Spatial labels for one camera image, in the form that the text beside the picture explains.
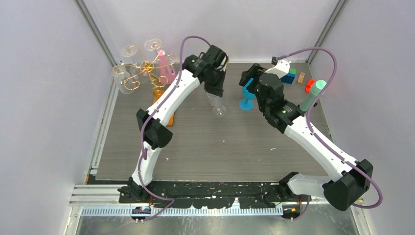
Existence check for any clear wine glass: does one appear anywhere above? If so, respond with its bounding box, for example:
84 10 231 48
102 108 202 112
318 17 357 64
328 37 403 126
112 64 140 94
144 38 163 52
207 93 226 117
120 45 147 83

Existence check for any blue wine glass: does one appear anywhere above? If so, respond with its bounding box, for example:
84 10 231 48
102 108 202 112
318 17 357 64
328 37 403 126
239 78 255 111

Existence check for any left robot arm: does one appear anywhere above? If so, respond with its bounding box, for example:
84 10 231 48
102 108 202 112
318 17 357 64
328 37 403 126
118 45 229 203

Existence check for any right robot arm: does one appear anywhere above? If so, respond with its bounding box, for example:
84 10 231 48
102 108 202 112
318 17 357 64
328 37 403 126
239 62 373 211

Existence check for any orange wooden rack base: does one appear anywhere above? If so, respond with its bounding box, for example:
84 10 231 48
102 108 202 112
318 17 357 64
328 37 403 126
152 89 175 127

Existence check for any clear wine glass top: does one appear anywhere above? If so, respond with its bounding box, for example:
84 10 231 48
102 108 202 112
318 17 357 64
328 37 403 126
144 38 163 52

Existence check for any blue studded toy block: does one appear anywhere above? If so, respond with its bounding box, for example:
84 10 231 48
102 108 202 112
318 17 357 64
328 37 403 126
281 73 296 85

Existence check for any tan wooden block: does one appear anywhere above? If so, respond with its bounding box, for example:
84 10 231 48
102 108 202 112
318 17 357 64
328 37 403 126
297 72 305 85

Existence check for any red toy piece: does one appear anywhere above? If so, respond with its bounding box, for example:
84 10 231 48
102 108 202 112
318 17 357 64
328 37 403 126
305 79 316 93

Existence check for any mint green cylinder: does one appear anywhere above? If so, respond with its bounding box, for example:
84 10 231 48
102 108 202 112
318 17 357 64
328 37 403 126
300 80 327 112

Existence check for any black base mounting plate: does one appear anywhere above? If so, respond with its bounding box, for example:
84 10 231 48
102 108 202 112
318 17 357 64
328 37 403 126
118 180 308 209

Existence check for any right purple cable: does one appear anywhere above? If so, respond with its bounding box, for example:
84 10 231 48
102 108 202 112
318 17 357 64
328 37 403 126
276 47 384 222

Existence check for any purple cable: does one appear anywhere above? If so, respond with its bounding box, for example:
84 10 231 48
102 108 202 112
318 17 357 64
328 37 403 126
276 47 384 222
136 35 212 222

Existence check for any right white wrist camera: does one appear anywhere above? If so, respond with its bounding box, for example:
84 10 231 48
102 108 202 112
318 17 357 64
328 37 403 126
265 56 291 79

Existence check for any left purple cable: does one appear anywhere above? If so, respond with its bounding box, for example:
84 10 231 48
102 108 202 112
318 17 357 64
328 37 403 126
136 35 212 222

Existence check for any gold wire glass rack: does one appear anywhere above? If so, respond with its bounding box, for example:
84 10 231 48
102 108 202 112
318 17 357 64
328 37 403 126
118 45 178 93

